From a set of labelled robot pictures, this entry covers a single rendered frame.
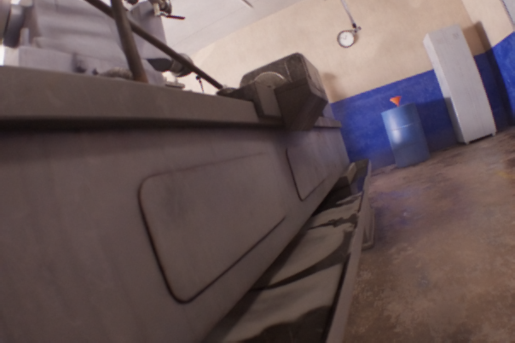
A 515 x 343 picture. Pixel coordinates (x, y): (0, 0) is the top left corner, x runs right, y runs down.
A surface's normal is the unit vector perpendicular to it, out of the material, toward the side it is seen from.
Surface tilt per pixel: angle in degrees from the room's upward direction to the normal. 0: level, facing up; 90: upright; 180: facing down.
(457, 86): 90
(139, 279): 90
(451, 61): 90
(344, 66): 90
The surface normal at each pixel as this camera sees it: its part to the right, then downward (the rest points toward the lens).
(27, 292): 0.88, -0.29
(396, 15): -0.39, 0.07
